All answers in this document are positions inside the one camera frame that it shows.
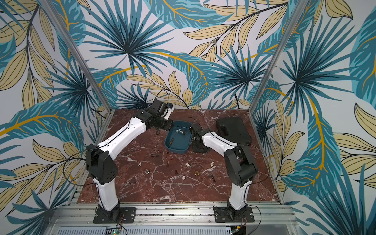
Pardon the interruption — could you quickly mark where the teal plastic storage box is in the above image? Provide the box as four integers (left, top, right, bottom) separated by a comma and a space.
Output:
164, 120, 192, 154

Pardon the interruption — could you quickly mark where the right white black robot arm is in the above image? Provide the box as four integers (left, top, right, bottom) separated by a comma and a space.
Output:
190, 123, 258, 212

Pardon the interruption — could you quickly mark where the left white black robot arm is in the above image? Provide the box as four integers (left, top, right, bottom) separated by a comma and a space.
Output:
85, 99, 174, 212

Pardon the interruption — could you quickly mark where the black plastic case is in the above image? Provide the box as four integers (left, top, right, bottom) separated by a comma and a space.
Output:
216, 117, 252, 145

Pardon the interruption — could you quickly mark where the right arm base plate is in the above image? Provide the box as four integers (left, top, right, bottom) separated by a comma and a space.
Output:
213, 205, 255, 223

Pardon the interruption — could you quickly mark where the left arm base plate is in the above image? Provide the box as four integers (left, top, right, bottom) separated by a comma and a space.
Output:
93, 206, 136, 224

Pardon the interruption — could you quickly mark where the aluminium front rail frame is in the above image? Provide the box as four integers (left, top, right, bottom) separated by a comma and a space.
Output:
45, 201, 302, 235

